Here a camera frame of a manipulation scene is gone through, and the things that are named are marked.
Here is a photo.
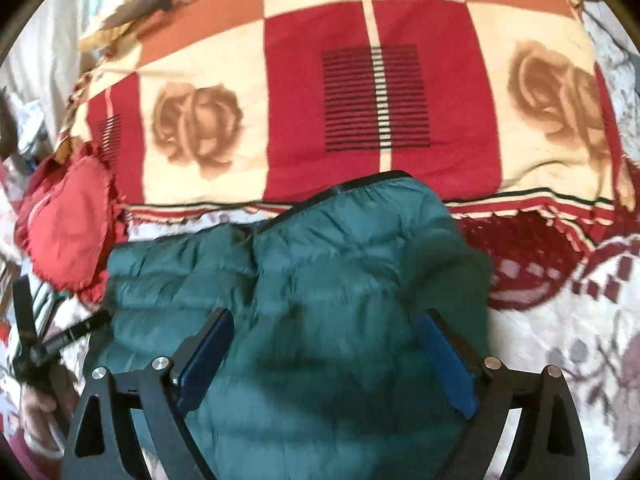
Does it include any green puffer jacket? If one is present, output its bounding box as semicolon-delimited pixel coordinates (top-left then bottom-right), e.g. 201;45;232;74
85;170;496;480

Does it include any red ruffled cushion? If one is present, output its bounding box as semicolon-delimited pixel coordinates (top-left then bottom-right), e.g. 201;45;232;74
15;152;128;301

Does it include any red cream rose blanket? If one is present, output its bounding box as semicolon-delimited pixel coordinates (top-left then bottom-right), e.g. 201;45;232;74
65;0;640;256

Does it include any person's left hand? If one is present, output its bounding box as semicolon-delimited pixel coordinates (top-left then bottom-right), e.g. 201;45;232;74
20;389;68;457

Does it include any floral bedsheet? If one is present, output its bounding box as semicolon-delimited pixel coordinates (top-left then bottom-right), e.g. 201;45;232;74
0;0;640;480

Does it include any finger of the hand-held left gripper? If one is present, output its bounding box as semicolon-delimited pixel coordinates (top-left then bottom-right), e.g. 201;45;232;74
42;308;112;356
12;275;42;356

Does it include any person's left forearm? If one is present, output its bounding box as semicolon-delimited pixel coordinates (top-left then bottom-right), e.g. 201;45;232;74
0;430;66;480

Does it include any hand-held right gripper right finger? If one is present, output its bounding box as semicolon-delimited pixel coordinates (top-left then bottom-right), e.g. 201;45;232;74
417;308;591;480

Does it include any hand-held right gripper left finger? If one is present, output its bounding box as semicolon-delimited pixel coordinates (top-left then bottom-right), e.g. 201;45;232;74
62;308;236;480

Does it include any striped cloth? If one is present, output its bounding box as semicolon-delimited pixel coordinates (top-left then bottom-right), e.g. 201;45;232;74
30;280;68;346

